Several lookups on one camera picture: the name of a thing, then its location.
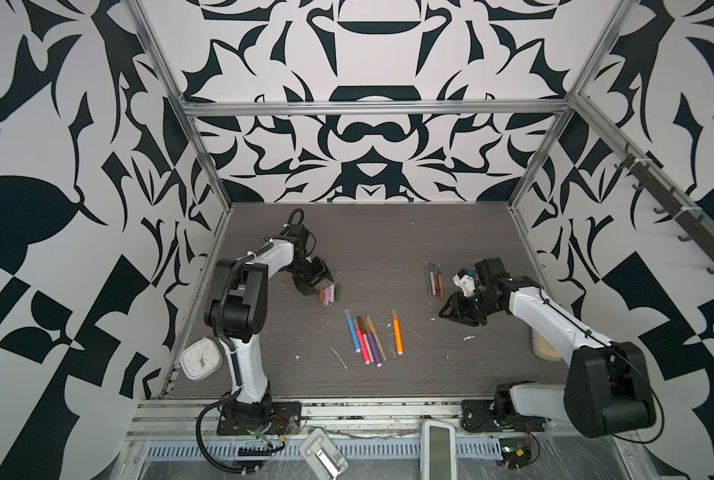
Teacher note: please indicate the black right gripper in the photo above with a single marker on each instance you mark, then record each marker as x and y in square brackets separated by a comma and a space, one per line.
[457, 310]

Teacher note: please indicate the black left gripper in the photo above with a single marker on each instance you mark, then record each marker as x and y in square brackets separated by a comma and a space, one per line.
[323, 274]

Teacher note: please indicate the brown pen with pink cap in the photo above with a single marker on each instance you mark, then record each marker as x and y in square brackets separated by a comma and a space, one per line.
[435, 283]

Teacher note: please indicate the pink fountain pen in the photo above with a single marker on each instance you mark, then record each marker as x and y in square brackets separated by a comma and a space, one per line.
[432, 280]

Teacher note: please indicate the brown capped cream pen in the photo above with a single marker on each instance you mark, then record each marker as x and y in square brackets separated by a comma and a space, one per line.
[365, 333]

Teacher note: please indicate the green fountain pen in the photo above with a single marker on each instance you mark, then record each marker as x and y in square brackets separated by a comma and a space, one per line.
[427, 279]

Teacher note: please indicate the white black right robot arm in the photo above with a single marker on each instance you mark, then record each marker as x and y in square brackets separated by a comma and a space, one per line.
[607, 390]

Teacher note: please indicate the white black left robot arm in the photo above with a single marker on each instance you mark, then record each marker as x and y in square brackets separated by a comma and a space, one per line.
[237, 313]

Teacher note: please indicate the blue highlighter pen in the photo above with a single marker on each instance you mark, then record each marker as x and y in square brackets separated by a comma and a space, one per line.
[353, 331]

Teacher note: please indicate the purple highlighter pen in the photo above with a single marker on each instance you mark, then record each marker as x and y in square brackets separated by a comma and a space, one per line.
[376, 355]

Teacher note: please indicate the pink red highlighter pen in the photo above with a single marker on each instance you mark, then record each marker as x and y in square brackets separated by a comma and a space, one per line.
[362, 342]

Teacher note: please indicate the orange highlighter pen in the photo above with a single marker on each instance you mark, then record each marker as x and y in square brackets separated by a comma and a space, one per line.
[397, 332]

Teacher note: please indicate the beige foam block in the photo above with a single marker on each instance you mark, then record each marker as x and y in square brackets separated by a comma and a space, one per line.
[543, 349]

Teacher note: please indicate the white square clock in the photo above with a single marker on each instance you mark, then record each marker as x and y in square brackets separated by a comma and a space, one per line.
[201, 359]

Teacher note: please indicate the white rectangular tablet device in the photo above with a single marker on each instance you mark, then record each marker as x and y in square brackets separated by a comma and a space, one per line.
[438, 451]

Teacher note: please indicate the small circuit board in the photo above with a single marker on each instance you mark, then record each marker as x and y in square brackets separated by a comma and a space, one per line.
[518, 454]

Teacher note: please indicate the white clamp bracket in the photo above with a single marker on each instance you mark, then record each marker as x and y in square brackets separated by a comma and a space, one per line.
[323, 456]

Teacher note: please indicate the black wall hook rail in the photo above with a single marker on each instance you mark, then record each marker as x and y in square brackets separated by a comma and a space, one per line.
[673, 203]

